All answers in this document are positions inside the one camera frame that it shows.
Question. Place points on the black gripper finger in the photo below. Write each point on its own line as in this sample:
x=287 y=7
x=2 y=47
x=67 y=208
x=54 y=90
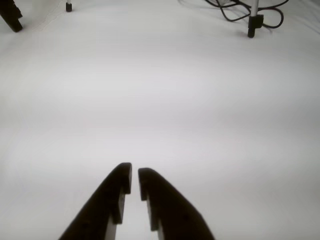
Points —
x=105 y=200
x=172 y=207

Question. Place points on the silver tripod leg black foot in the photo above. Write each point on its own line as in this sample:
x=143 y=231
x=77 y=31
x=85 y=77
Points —
x=251 y=30
x=69 y=7

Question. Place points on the black stand leg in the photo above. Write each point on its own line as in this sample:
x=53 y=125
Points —
x=12 y=20

